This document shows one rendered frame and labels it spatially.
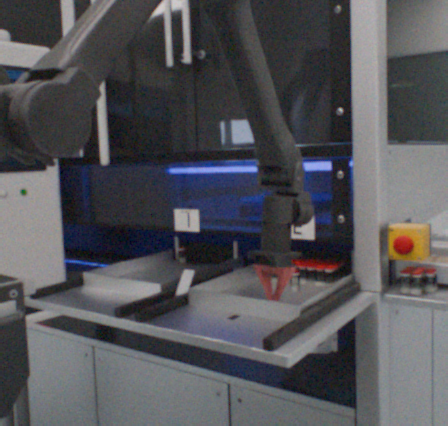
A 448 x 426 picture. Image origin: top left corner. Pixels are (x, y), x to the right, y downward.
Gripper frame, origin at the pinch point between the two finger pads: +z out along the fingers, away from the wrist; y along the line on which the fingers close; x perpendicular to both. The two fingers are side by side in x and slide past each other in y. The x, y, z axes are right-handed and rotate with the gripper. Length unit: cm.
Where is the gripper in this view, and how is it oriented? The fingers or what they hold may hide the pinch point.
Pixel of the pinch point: (273, 299)
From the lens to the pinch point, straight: 96.8
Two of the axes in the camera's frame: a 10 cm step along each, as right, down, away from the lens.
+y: 5.7, 0.6, 8.2
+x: -8.2, -0.2, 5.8
